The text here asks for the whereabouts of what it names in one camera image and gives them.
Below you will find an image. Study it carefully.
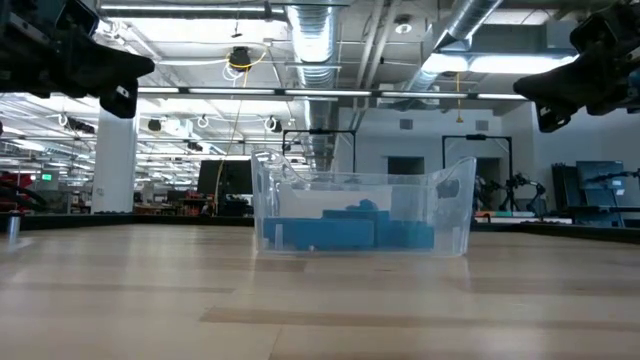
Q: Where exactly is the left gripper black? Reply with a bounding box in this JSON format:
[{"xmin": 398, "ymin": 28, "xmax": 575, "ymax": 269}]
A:
[{"xmin": 0, "ymin": 0, "xmax": 156, "ymax": 120}]

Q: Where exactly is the black ceiling camera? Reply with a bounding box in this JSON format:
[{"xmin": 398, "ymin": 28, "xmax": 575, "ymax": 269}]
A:
[{"xmin": 228, "ymin": 45, "xmax": 253, "ymax": 71}]

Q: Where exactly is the white plastic bin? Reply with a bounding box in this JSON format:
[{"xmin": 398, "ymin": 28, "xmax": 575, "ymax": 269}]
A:
[{"xmin": 278, "ymin": 183, "xmax": 394, "ymax": 219}]

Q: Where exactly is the black gantry frame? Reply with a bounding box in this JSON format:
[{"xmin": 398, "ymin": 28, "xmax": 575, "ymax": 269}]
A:
[{"xmin": 442, "ymin": 133, "xmax": 514, "ymax": 211}]

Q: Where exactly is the black equipment rack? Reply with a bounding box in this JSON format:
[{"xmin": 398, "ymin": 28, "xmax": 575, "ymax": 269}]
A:
[{"xmin": 551, "ymin": 163, "xmax": 576, "ymax": 219}]

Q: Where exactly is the small silver metal post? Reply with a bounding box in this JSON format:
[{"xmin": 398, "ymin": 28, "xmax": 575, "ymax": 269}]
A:
[{"xmin": 7, "ymin": 210, "xmax": 22, "ymax": 246}]

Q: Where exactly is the hanging yellow cable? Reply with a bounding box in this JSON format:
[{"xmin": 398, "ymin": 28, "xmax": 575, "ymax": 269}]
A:
[{"xmin": 213, "ymin": 47, "xmax": 269, "ymax": 214}]

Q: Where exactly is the slanted silver air duct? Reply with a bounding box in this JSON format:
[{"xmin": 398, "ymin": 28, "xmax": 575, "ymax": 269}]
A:
[{"xmin": 399, "ymin": 0, "xmax": 504, "ymax": 96}]

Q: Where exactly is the blue lit monitor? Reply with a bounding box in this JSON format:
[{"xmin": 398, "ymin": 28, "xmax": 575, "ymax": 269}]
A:
[{"xmin": 575, "ymin": 159, "xmax": 626, "ymax": 191}]

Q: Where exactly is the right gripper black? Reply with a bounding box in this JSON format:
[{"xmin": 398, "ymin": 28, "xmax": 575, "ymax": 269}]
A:
[{"xmin": 513, "ymin": 0, "xmax": 640, "ymax": 134}]

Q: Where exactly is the long light strip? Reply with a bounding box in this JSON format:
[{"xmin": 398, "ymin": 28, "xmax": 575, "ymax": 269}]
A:
[{"xmin": 134, "ymin": 84, "xmax": 529, "ymax": 104}]

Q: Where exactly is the clear plastic bin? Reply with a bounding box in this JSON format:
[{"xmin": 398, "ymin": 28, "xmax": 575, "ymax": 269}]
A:
[{"xmin": 251, "ymin": 148, "xmax": 478, "ymax": 259}]

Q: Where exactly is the bright ceiling light panel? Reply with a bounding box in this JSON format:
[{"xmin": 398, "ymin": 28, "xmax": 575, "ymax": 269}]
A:
[{"xmin": 422, "ymin": 52, "xmax": 581, "ymax": 76}]

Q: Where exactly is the black monitor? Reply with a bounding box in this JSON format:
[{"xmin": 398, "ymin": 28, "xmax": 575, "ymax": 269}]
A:
[{"xmin": 197, "ymin": 159, "xmax": 254, "ymax": 196}]

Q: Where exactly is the red machine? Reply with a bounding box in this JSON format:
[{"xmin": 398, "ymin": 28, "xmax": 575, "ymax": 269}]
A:
[{"xmin": 0, "ymin": 169, "xmax": 49, "ymax": 214}]

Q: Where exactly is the white building pillar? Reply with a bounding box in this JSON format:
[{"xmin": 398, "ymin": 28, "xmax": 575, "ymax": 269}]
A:
[{"xmin": 91, "ymin": 107, "xmax": 140, "ymax": 215}]

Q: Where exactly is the silver spiral air duct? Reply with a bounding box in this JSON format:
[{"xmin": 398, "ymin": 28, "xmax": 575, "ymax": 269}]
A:
[{"xmin": 284, "ymin": 4, "xmax": 341, "ymax": 171}]

